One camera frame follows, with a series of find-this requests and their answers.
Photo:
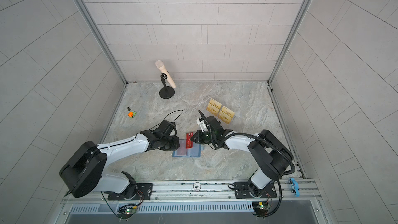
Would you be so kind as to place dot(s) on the green circuit board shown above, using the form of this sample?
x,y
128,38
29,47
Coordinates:
x,y
127,211
261,208

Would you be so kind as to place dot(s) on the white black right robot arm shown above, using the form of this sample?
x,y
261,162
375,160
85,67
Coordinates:
x,y
273,158

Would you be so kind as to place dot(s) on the clear acrylic card tray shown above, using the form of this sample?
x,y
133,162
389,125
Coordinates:
x,y
223,113

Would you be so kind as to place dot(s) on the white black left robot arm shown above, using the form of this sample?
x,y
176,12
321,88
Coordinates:
x,y
84,172

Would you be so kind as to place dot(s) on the aluminium mounting rail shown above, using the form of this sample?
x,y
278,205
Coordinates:
x,y
208,191

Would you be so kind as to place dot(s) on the black microphone stand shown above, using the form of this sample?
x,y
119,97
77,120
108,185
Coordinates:
x,y
166,92

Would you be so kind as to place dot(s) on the green orange toy truck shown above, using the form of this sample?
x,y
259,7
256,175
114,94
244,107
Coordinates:
x,y
132,114

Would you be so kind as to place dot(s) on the cream microphone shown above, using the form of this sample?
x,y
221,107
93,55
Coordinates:
x,y
161,66

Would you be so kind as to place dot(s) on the left green circuit board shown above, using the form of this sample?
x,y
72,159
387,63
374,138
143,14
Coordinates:
x,y
127,211

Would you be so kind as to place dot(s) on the red vip card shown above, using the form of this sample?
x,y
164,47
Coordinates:
x,y
181,152
189,143

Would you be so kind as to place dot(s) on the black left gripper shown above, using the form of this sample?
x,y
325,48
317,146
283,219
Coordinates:
x,y
175,146

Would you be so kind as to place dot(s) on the blue clip on rail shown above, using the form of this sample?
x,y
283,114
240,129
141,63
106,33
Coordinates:
x,y
294,187

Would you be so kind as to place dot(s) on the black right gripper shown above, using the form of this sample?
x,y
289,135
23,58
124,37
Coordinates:
x,y
198,134

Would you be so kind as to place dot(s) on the right green circuit board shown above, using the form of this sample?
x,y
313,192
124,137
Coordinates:
x,y
261,208

